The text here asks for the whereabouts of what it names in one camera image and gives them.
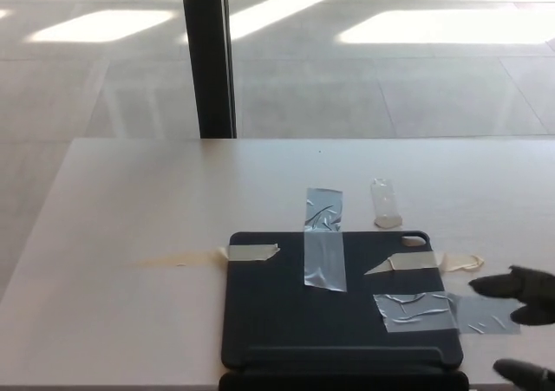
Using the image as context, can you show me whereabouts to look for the long grey duct tape strip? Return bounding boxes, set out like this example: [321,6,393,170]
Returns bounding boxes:
[303,186,349,294]

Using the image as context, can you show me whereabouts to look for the pointed beige masking tape strip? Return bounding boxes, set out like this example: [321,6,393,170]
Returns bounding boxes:
[362,251,486,277]

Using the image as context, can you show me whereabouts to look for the long beige masking tape strip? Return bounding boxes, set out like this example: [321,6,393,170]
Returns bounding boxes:
[128,243,280,269]

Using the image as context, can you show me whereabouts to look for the black vertical pillar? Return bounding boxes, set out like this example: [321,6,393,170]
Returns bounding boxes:
[179,0,238,140]

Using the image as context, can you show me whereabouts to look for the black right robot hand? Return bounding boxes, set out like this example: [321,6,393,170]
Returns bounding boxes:
[468,265,555,391]

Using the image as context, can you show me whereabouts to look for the clear tape piece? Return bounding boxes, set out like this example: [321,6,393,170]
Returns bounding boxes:
[369,177,404,230]

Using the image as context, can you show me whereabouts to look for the black folding tablet cover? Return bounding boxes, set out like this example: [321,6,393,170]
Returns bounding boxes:
[218,230,471,391]

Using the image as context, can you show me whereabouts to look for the wide grey duct tape strip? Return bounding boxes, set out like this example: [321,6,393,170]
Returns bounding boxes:
[372,290,524,336]

